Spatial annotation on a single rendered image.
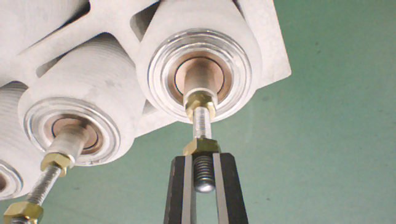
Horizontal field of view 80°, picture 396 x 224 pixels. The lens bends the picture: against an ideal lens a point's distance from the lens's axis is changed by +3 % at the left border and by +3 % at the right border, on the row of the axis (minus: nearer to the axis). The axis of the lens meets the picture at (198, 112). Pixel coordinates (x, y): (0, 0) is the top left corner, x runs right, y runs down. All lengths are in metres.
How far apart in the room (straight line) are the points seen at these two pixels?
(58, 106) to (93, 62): 0.05
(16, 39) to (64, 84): 0.04
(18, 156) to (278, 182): 0.61
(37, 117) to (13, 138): 0.07
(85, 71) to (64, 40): 0.06
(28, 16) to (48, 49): 0.08
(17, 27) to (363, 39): 0.49
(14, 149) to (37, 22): 0.13
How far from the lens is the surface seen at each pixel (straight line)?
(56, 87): 0.21
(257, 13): 0.23
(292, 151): 0.63
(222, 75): 0.17
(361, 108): 0.61
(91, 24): 0.25
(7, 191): 0.32
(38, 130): 0.23
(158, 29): 0.16
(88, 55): 0.24
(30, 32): 0.21
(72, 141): 0.21
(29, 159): 0.29
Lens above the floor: 0.40
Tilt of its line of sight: 53 degrees down
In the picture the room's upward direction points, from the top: 178 degrees clockwise
